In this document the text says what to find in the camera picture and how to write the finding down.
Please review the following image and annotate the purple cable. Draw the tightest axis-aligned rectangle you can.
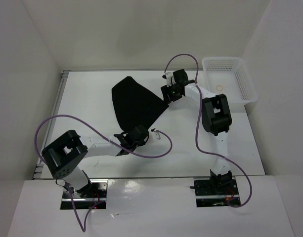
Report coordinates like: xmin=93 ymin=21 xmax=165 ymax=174
xmin=34 ymin=115 xmax=173 ymax=233
xmin=165 ymin=53 xmax=253 ymax=209

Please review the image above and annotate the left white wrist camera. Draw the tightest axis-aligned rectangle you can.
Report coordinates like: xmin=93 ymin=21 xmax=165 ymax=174
xmin=150 ymin=128 xmax=161 ymax=143

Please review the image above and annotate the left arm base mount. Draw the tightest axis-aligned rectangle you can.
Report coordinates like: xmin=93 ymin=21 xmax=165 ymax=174
xmin=60 ymin=179 xmax=108 ymax=210

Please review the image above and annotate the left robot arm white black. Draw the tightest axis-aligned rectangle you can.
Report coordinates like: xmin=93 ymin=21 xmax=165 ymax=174
xmin=42 ymin=126 xmax=149 ymax=198

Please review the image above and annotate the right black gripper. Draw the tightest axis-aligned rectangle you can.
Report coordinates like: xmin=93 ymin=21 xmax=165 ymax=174
xmin=161 ymin=82 xmax=182 ymax=105

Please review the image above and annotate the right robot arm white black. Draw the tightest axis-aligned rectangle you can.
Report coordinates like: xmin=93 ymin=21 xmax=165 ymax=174
xmin=161 ymin=70 xmax=232 ymax=194

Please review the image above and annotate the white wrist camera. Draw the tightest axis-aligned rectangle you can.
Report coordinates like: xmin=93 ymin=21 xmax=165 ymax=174
xmin=150 ymin=128 xmax=161 ymax=143
xmin=162 ymin=72 xmax=175 ymax=87

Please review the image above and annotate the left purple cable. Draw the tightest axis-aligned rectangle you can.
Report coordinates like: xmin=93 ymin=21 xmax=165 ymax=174
xmin=34 ymin=115 xmax=173 ymax=233

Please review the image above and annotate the white plastic perforated basket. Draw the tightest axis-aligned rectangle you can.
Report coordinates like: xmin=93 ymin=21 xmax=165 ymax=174
xmin=202 ymin=57 xmax=258 ymax=113

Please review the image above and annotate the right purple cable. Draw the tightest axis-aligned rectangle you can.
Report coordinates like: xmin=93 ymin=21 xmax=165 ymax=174
xmin=165 ymin=53 xmax=253 ymax=209

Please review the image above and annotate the black skirt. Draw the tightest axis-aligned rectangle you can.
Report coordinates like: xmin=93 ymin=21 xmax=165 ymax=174
xmin=111 ymin=76 xmax=169 ymax=133

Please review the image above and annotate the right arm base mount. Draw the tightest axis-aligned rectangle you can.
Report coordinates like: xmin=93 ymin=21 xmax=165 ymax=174
xmin=189 ymin=171 xmax=241 ymax=207

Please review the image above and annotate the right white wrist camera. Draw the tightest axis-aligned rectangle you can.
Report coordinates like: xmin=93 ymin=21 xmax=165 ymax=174
xmin=162 ymin=72 xmax=175 ymax=87

